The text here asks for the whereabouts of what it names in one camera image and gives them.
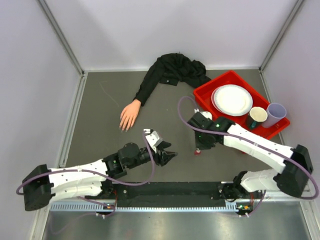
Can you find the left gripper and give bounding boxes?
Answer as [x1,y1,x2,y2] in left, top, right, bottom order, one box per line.
[127,141,177,170]

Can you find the red nail polish bottle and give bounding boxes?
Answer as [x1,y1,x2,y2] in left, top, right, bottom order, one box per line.
[194,149,202,156]

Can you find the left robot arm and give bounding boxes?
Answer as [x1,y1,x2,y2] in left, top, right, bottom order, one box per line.
[22,141,177,212]

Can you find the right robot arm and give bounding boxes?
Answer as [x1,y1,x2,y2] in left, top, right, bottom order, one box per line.
[186,112,313,199]

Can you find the pink plate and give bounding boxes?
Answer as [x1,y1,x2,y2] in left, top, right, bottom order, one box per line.
[211,87,220,112]

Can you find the red plastic tray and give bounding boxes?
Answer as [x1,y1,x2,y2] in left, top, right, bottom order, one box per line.
[192,70,291,140]

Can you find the white paper plate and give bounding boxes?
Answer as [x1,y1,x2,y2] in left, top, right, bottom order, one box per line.
[215,84,253,117]

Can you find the mannequin hand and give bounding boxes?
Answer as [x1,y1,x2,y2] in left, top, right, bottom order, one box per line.
[119,99,141,131]

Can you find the dark green mug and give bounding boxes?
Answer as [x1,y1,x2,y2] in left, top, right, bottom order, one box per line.
[245,106,268,130]

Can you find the lavender plastic cup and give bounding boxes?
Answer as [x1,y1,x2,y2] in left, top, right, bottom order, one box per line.
[262,102,287,128]

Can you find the black shirt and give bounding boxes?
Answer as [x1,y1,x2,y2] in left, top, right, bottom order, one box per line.
[134,53,211,106]

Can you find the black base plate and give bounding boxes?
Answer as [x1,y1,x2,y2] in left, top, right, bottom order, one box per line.
[114,182,236,208]

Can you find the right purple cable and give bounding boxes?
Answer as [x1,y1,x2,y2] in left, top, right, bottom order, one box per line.
[177,96,320,200]

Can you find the right aluminium frame post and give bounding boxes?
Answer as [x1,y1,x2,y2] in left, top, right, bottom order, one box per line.
[258,0,305,74]

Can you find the aluminium frame post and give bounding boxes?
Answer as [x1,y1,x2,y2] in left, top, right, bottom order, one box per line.
[37,0,88,167]
[258,0,305,74]

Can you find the left aluminium frame post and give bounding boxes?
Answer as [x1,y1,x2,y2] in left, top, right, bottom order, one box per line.
[37,0,88,167]

